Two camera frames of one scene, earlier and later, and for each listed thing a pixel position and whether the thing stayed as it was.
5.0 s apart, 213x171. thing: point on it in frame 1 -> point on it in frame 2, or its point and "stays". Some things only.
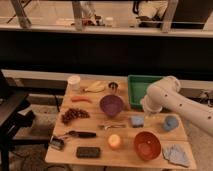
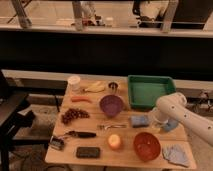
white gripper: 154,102 -> 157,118
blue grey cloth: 175,154 stays
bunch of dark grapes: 73,113 stays
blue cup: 171,122 stays
